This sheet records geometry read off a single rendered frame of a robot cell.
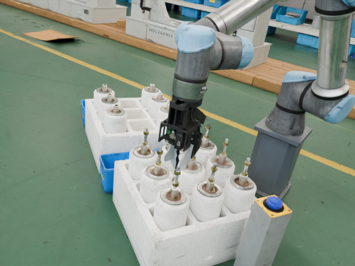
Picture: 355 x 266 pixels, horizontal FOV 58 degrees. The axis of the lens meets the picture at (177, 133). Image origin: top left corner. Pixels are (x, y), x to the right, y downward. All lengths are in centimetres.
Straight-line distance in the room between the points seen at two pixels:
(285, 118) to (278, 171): 22
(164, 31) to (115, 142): 216
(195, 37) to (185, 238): 54
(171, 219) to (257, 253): 24
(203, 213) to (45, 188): 65
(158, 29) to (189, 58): 271
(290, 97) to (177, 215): 63
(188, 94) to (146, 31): 281
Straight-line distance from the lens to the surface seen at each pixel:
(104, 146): 131
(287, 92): 126
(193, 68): 68
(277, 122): 129
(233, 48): 74
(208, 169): 108
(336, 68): 110
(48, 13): 461
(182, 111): 72
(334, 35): 105
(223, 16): 88
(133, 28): 360
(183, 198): 89
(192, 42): 67
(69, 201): 126
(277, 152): 131
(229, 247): 106
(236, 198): 100
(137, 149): 108
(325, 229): 140
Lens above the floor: 81
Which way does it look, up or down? 27 degrees down
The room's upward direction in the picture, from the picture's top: 9 degrees clockwise
